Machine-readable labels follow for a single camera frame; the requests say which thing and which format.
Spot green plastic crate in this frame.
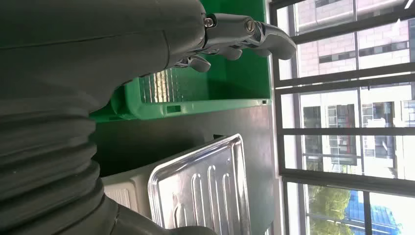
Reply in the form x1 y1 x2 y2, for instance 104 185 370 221
90 0 272 124

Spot steel scale tray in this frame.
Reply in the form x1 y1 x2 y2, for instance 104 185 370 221
147 133 252 235

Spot dark window frame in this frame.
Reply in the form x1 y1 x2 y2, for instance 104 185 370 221
268 0 415 235

